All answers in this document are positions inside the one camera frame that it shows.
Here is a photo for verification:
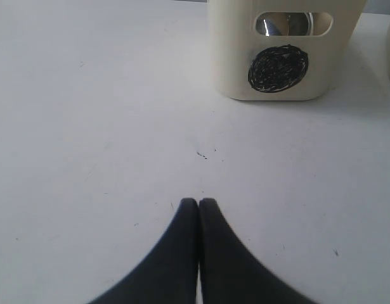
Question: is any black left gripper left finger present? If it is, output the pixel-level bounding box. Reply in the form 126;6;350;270
93;198;199;304

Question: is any white bowl steel inside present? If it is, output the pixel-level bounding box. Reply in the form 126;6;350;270
256;12;314;37

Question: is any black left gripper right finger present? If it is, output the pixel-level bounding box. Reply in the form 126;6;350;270
198;198;314;303

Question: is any cream bin with circle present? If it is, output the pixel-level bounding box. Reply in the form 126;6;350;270
207;1;365;101

